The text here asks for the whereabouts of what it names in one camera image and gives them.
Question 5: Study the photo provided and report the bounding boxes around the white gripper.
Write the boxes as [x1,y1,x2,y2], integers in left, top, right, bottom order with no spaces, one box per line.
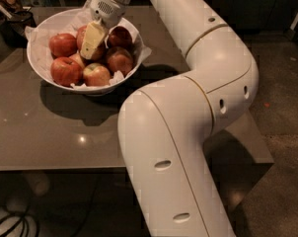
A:
[80,0,125,59]

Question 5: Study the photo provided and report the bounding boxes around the large red apple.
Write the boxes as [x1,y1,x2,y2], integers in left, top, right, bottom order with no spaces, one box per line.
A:
[76,26,106,60]

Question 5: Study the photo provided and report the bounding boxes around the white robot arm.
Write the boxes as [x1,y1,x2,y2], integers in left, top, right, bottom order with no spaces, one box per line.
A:
[90,0,259,237]

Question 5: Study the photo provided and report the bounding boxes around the red apple back right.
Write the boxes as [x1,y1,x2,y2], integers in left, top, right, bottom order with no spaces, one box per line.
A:
[107,26,132,49]

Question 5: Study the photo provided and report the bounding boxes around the pale apple middle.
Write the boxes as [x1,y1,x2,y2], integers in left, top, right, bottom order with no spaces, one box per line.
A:
[70,53,87,69]

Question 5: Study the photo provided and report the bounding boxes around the red apple far left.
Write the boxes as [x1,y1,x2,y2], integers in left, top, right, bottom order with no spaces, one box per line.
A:
[48,33,77,57]

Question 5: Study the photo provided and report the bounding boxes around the yellowish red apple front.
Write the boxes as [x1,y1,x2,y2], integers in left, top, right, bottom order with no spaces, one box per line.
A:
[83,63,111,86]

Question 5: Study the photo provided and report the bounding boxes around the red apple front left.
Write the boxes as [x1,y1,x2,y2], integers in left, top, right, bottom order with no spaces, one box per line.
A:
[50,57,83,87]

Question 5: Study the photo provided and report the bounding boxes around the white bowl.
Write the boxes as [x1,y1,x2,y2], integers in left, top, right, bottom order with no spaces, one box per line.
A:
[26,8,146,96]

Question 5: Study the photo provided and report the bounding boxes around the dark basket with items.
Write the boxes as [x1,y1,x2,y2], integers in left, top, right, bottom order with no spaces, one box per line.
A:
[0,0,36,47]

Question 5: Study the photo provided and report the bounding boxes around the dark cabinet behind table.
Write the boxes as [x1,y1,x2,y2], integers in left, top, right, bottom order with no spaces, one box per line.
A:
[58,0,298,35]

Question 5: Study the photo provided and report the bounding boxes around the black cables on floor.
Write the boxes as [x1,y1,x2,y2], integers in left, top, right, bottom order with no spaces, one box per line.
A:
[0,178,41,237]

